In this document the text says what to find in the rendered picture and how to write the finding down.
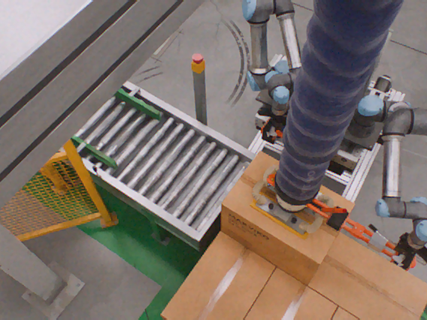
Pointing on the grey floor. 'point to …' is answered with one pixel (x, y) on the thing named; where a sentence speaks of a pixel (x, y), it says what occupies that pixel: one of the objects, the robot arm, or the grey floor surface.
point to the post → (200, 91)
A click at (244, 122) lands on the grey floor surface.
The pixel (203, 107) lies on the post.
